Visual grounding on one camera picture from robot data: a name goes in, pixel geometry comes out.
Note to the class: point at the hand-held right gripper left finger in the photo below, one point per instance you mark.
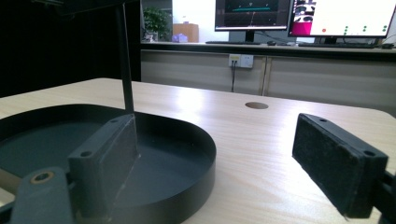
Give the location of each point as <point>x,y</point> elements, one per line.
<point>102,168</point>

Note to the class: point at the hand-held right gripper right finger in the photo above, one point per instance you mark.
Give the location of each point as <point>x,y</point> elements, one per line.
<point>330,165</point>

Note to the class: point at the black round tray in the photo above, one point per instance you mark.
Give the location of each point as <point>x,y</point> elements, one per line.
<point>174,161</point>

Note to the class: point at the black metal stand pole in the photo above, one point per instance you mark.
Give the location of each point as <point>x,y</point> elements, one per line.
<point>125,62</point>

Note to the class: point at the black keyboard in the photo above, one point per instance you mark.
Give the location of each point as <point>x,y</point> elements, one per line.
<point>337,45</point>
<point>232,42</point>

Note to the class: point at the black curtain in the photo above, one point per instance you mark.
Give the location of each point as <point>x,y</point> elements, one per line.
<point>56,46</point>

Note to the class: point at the black computer mouse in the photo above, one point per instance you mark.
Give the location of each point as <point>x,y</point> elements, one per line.
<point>271,43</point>
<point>387,46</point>

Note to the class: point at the long grey office desk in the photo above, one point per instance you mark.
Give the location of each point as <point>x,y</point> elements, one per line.
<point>193,71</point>

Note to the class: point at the monitor with white screen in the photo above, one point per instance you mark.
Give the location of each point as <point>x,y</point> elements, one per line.
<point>348,18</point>

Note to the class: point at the small purple object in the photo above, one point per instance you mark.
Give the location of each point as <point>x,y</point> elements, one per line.
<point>179,38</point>

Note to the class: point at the green potted plant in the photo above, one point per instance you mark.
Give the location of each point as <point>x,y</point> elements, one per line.
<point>155,21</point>

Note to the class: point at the brown cardboard box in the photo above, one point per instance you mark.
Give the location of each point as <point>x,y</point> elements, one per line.
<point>188,31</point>

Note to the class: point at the monitor with dark screen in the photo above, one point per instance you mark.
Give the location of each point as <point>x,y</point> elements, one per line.
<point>252,15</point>

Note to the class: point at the white wall socket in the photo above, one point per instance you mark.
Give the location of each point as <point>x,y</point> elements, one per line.
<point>241,60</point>

